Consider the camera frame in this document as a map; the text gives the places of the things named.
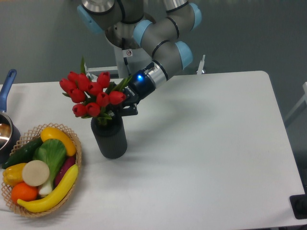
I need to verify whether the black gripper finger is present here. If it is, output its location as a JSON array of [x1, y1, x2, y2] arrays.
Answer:
[[109, 104, 138, 118]]

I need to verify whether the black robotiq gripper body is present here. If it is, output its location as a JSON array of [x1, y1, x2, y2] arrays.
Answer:
[[121, 70, 155, 107]]

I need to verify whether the dark grey ribbed vase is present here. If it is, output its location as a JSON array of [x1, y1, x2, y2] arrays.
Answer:
[[91, 116, 128, 159]]

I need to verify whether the red tulip bouquet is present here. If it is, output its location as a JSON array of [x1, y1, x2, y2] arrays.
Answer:
[[59, 58, 132, 127]]

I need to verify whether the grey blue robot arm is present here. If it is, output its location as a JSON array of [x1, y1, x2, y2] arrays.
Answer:
[[77, 0, 202, 116]]

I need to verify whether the purple sweet potato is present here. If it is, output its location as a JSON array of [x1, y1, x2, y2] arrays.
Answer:
[[54, 156, 76, 187]]

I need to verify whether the yellow squash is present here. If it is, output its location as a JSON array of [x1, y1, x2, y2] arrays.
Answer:
[[40, 126, 77, 157]]

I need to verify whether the green bok choy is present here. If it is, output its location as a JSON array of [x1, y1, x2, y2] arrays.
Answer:
[[33, 139, 66, 197]]

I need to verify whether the beige round disc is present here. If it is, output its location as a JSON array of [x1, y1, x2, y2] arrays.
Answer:
[[22, 160, 50, 187]]

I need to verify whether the green cucumber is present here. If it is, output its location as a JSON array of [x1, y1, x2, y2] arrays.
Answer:
[[2, 138, 43, 169]]

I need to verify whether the yellow banana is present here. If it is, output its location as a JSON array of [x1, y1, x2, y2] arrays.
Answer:
[[17, 164, 79, 213]]

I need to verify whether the yellow bell pepper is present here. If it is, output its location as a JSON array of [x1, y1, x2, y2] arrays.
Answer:
[[2, 163, 27, 187]]

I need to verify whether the orange fruit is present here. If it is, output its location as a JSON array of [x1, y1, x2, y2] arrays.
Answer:
[[11, 182, 38, 205]]

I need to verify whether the black device at edge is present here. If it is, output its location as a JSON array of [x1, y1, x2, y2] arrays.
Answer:
[[289, 194, 307, 219]]

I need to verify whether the blue handled saucepan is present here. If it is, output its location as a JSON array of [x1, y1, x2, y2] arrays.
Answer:
[[0, 69, 21, 164]]

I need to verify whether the white frame at right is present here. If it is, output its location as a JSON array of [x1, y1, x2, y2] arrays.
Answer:
[[284, 82, 307, 128]]

